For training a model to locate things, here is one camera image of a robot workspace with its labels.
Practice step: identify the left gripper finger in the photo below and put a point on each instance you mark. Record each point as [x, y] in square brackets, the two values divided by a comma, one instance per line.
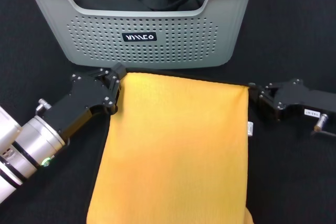
[118, 71]
[116, 89]

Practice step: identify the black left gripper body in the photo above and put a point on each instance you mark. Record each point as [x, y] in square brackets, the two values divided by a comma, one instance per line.
[84, 95]

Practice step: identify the grey perforated storage basket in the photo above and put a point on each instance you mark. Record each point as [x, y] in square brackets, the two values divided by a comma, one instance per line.
[183, 43]

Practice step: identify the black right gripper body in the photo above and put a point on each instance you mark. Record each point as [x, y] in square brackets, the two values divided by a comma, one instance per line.
[294, 95]

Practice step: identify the black tablecloth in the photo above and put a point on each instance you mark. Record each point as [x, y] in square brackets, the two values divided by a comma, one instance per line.
[288, 169]

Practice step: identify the yellow and grey towel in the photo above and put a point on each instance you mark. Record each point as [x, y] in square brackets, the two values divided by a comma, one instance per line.
[170, 142]

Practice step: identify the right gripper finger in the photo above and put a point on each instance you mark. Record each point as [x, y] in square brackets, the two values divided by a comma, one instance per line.
[265, 89]
[265, 102]

